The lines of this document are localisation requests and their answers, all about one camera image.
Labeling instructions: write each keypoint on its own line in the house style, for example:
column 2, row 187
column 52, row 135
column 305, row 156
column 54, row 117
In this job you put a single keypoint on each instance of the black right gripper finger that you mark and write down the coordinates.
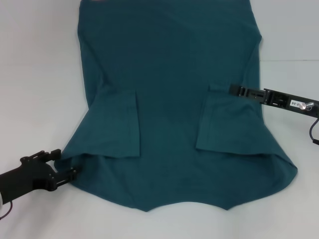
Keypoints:
column 245, row 91

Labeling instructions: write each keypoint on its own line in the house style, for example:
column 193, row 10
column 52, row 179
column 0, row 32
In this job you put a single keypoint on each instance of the teal blue t-shirt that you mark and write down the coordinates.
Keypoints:
column 169, row 74

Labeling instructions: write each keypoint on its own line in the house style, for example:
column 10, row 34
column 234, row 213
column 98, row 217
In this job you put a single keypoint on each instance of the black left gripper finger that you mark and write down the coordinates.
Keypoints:
column 67, row 176
column 54, row 154

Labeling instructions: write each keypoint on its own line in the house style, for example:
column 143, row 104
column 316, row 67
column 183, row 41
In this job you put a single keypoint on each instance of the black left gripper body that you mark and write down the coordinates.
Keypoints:
column 30, row 176

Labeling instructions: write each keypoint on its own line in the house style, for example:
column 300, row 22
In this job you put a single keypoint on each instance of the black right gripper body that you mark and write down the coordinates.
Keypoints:
column 281, row 100

